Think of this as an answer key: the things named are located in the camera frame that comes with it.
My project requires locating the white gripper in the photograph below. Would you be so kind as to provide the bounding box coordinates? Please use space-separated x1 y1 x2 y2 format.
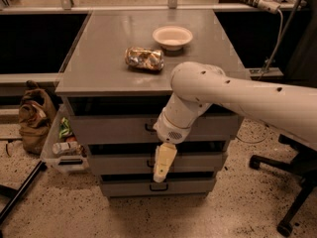
154 93 211 182

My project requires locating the grey top drawer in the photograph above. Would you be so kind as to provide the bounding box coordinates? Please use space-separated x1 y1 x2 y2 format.
70 113 243 145

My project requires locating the grey drawer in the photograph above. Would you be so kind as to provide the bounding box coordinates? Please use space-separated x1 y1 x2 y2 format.
70 113 243 145
100 178 215 197
88 152 227 175

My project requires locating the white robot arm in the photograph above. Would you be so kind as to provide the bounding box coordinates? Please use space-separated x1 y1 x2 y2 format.
154 61 317 182

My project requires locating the grey bottom drawer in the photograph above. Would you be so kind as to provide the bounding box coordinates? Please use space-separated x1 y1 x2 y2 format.
100 178 215 197

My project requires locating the grey middle drawer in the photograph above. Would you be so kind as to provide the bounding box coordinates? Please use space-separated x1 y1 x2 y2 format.
88 152 227 175

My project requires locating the grey drawer cabinet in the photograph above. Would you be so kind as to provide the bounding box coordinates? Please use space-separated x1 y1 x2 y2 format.
54 9 257 200

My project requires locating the white can in bin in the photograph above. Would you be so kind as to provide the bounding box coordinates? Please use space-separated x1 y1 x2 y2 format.
53 141 78 155

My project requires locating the crushed shiny snack bag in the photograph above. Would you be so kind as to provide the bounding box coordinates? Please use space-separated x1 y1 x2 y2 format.
125 47 163 71

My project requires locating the clear plastic storage bin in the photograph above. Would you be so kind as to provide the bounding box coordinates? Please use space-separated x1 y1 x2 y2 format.
41 105 88 174

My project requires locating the green snack packet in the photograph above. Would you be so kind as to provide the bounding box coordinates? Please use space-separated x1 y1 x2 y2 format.
58 117 72 139

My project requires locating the white paper bowl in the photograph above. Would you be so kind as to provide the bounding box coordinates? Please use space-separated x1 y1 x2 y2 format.
153 26 193 51

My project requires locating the black floor stand leg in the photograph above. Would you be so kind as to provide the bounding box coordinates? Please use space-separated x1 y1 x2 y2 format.
0 161 47 225

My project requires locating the white cable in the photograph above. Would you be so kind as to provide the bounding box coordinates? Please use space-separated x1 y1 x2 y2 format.
235 9 285 145

